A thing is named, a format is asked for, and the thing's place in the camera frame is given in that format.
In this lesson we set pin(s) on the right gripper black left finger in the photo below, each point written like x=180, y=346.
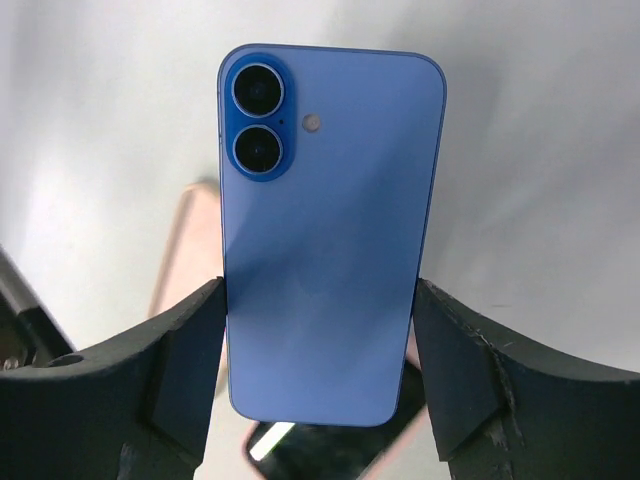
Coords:
x=136, y=406

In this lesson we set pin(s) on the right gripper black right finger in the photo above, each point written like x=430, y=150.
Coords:
x=503, y=406

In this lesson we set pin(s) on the pink phone case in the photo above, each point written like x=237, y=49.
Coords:
x=400, y=440

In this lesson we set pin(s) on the beige phone case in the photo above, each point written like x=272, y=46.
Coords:
x=193, y=251

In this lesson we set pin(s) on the blue phone case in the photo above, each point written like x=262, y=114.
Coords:
x=327, y=161

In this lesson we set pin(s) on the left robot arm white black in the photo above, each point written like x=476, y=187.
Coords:
x=29, y=336

